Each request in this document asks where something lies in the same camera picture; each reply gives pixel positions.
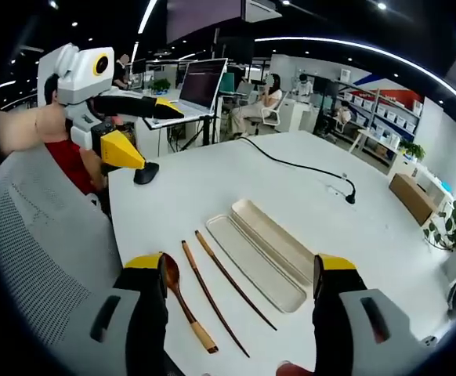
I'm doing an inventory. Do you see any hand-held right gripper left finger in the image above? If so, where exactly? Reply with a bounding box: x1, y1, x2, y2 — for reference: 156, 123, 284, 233
61, 252, 170, 376

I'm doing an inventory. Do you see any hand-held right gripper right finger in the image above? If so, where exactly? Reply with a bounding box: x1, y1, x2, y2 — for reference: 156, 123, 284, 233
312, 253, 441, 376

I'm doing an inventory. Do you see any brown wooden spoon utensil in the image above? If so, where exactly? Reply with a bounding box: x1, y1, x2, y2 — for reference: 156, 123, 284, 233
161, 253, 219, 355

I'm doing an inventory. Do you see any brown wooden chopstick utensil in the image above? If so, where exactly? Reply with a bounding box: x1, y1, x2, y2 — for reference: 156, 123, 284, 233
194, 230, 278, 331
181, 240, 251, 359

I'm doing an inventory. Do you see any beige cutlery case tray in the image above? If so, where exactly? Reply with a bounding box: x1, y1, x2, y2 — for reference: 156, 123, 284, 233
204, 217, 308, 314

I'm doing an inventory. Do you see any beige cutlery case lid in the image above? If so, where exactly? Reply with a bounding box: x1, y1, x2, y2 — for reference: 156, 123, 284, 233
230, 198, 316, 287

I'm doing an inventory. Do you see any person's right hand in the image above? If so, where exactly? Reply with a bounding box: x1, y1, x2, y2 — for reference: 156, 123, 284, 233
276, 361, 316, 376

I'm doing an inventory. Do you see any green desk plant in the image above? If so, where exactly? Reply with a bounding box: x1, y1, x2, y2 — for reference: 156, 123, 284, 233
148, 78, 172, 96

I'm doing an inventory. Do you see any open silver laptop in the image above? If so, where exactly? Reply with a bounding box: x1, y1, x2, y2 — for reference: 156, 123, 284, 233
143, 58, 229, 128

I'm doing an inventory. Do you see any grey mesh office chair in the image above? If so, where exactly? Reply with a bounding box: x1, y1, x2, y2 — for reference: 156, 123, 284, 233
0, 146, 166, 376

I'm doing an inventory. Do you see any hanging dark display screen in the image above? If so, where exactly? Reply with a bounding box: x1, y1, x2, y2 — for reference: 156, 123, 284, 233
165, 0, 284, 45

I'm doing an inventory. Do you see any brown cardboard box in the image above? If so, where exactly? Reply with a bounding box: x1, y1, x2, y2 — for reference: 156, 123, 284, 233
388, 172, 437, 227

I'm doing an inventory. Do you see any white office chair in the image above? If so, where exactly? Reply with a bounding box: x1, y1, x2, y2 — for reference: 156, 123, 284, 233
258, 90, 288, 127

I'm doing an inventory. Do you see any small white side table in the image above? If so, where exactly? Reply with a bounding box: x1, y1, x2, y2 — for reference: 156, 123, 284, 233
348, 128, 402, 158

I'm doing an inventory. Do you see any small green potted plant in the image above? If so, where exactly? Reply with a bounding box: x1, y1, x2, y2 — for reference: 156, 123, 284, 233
398, 139, 427, 161

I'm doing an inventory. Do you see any shelf with white bins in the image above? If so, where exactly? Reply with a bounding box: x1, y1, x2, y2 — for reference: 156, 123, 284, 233
336, 84, 425, 139

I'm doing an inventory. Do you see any black power cable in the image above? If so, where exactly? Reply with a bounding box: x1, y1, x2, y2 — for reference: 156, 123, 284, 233
237, 136, 357, 205

